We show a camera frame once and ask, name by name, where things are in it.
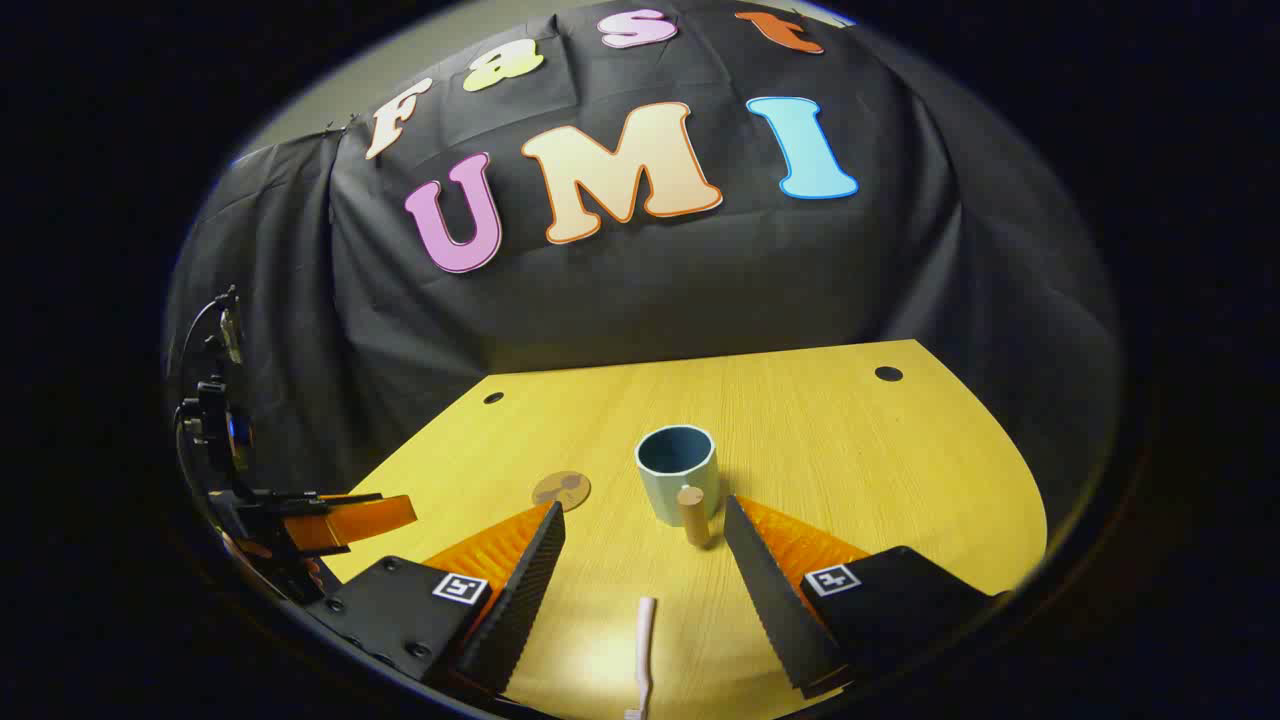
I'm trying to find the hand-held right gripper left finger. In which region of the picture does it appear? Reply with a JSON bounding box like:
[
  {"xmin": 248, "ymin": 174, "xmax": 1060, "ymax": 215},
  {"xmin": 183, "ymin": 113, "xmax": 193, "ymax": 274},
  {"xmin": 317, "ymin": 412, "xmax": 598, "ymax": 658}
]
[{"xmin": 305, "ymin": 500, "xmax": 567, "ymax": 698}]

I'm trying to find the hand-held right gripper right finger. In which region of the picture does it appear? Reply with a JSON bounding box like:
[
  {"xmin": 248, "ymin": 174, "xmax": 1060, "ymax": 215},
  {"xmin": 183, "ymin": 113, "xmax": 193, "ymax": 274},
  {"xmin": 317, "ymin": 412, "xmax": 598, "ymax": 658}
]
[{"xmin": 722, "ymin": 494, "xmax": 1006, "ymax": 699}]

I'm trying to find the round wooden coaster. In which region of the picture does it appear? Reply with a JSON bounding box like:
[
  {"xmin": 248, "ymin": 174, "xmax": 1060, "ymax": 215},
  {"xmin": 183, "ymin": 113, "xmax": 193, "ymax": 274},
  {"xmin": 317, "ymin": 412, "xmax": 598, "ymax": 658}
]
[{"xmin": 531, "ymin": 470, "xmax": 592, "ymax": 512}]

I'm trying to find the pale pink toothbrush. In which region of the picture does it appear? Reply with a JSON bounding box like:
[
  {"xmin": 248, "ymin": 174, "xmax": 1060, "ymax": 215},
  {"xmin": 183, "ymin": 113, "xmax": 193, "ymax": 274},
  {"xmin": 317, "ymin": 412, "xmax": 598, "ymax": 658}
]
[{"xmin": 624, "ymin": 597, "xmax": 658, "ymax": 720}]

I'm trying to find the light blue cup wooden handle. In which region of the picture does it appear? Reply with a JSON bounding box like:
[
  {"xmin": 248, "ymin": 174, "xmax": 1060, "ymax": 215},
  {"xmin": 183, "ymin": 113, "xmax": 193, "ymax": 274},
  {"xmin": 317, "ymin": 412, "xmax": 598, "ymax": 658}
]
[{"xmin": 635, "ymin": 424, "xmax": 721, "ymax": 549}]

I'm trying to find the yellow wooden desktop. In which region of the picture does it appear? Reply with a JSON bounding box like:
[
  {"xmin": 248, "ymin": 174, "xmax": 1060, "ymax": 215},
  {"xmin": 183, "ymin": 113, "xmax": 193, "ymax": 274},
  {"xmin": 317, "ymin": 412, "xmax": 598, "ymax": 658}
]
[{"xmin": 320, "ymin": 339, "xmax": 1049, "ymax": 720}]

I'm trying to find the black backdrop cloth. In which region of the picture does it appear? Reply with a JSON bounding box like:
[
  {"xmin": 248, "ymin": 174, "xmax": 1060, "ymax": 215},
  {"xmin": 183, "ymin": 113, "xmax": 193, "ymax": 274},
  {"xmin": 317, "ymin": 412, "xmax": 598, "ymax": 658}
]
[{"xmin": 165, "ymin": 0, "xmax": 1121, "ymax": 531}]

